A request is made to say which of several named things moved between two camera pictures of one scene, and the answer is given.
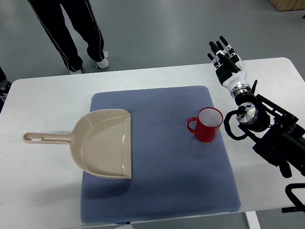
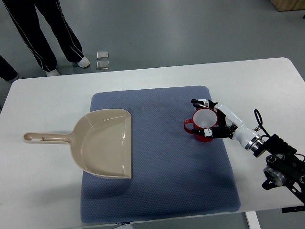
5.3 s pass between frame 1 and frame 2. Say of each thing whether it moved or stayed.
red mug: moved
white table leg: stayed
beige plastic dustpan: stayed
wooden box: stayed
